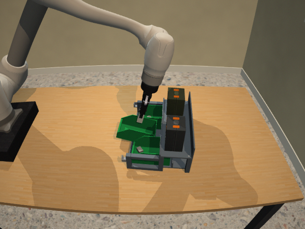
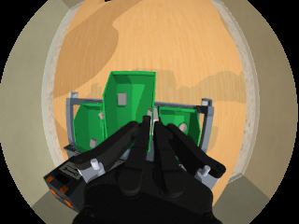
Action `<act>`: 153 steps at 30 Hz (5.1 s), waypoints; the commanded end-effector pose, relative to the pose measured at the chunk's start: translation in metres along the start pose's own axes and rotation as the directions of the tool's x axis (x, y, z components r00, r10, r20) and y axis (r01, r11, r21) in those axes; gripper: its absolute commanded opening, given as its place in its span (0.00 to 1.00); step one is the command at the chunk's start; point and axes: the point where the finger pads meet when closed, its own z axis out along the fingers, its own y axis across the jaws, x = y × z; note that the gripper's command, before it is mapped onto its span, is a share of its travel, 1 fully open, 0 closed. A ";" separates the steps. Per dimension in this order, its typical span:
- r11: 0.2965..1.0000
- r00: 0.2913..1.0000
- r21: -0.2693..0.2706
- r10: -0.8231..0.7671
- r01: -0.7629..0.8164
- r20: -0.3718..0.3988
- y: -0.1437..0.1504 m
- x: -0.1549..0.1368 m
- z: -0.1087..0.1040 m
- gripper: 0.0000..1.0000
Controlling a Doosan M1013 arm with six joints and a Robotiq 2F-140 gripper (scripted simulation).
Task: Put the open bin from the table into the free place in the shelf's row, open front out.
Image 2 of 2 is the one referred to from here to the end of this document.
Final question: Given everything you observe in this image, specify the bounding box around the green bin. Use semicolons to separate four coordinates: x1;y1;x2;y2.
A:
103;71;156;138
158;106;201;146
73;103;106;152

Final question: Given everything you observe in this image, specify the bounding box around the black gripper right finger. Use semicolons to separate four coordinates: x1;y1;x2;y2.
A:
152;108;226;198

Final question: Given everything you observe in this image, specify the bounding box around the black case with orange latches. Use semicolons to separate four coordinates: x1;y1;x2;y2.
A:
43;156;87;213

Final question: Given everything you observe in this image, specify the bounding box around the grey metal shelf rack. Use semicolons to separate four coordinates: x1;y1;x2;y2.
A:
64;91;214;169

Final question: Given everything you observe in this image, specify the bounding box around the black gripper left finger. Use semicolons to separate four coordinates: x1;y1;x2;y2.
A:
73;107;152;196

